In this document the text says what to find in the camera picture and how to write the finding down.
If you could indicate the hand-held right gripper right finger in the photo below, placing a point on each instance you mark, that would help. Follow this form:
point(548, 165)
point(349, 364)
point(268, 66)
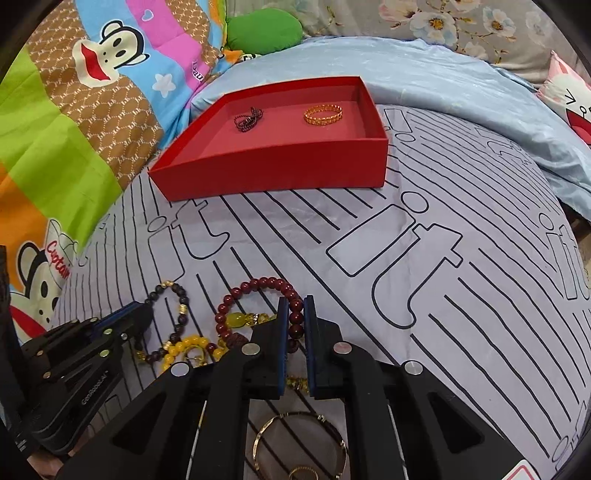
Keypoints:
point(310, 346)

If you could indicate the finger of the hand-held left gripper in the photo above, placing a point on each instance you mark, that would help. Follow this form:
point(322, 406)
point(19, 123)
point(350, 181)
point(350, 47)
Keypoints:
point(134, 323)
point(74, 330)

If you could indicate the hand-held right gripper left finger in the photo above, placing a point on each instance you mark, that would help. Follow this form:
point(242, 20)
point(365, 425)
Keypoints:
point(283, 346)

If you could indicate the thin gold bangle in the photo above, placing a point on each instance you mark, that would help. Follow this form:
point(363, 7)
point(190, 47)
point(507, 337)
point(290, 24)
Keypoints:
point(258, 438)

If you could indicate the red cardboard box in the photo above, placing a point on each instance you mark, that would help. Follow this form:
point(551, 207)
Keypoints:
point(277, 166)

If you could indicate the cartoon monkey printed blanket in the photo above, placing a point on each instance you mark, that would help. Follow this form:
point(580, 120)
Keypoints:
point(69, 138)

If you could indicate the light blue pillow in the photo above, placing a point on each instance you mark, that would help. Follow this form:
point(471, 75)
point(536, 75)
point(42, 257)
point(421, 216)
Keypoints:
point(438, 78)

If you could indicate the green cushion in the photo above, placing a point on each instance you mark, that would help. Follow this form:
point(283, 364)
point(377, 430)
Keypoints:
point(263, 30)

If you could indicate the grey floral cloth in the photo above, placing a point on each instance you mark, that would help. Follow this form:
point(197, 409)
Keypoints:
point(369, 18)

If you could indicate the pink cartoon face pillow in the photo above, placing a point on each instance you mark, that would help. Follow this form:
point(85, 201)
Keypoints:
point(568, 92)

